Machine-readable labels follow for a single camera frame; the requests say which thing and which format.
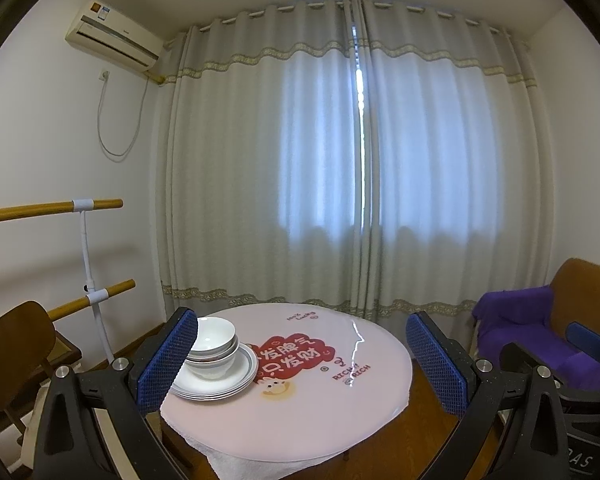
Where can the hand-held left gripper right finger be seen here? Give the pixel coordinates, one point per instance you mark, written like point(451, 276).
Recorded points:
point(435, 365)

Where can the purple blanket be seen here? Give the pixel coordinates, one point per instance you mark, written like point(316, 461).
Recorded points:
point(515, 325)

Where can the brown armchair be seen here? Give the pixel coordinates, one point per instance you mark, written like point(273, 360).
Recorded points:
point(580, 290)

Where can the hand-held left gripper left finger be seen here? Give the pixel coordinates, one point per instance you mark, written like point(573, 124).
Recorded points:
point(167, 355)

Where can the white ceramic bowl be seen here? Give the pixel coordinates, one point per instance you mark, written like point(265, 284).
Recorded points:
point(230, 353)
point(215, 367)
point(212, 332)

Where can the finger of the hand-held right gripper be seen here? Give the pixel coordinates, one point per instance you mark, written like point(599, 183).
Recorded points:
point(587, 338)
point(515, 355)

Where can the wooden chair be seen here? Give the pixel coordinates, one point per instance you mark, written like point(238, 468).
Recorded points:
point(15, 350)

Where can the round table with pink cover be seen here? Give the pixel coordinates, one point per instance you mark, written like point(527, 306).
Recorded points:
point(305, 410)

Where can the wrapped air conditioner pipe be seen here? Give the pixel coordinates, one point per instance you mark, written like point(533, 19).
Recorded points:
point(155, 79)

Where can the white barre stand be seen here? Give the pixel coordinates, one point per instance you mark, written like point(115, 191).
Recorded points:
point(86, 260)

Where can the grey curtain with lace trim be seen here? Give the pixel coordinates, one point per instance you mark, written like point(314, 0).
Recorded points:
point(255, 160)
point(455, 160)

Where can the wooden barre rail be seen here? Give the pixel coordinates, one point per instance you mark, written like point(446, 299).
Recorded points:
point(30, 210)
point(120, 287)

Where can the white wall socket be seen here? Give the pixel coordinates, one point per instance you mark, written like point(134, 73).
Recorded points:
point(105, 76)

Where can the white wall air conditioner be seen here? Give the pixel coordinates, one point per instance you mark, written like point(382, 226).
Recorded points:
point(110, 40)

